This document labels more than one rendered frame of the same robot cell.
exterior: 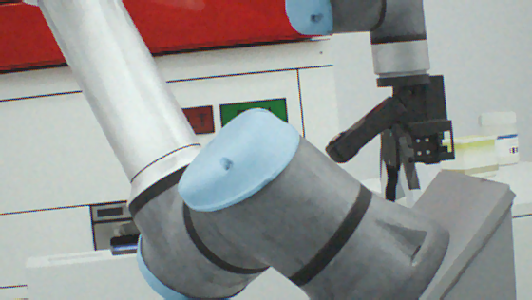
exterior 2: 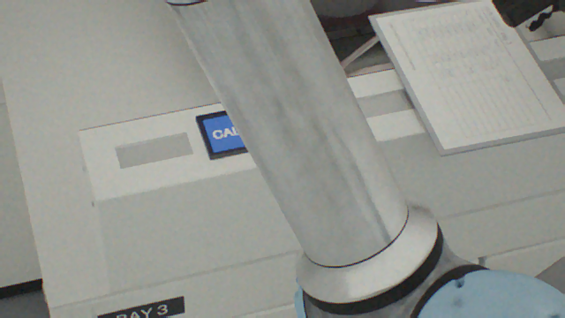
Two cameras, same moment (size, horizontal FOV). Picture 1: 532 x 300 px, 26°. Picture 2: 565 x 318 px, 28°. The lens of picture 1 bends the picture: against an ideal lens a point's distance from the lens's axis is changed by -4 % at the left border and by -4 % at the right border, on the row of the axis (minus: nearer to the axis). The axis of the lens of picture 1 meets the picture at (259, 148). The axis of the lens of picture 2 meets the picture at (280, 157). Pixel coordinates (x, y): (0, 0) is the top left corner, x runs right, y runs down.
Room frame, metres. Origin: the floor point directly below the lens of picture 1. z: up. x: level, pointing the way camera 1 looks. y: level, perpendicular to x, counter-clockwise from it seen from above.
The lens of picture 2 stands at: (0.73, 0.25, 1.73)
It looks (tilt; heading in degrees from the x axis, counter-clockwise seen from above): 47 degrees down; 351
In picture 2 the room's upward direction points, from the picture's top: 2 degrees clockwise
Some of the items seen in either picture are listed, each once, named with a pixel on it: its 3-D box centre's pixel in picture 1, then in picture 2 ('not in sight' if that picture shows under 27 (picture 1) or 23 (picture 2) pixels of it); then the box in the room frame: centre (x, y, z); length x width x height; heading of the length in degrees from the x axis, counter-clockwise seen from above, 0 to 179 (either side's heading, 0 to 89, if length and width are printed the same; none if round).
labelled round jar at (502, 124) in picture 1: (499, 139); not in sight; (2.14, -0.44, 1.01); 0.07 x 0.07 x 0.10
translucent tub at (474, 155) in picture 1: (468, 157); not in sight; (1.95, -0.34, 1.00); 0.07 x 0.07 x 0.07; 24
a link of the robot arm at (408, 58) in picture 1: (400, 60); not in sight; (1.56, -0.19, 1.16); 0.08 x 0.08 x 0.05
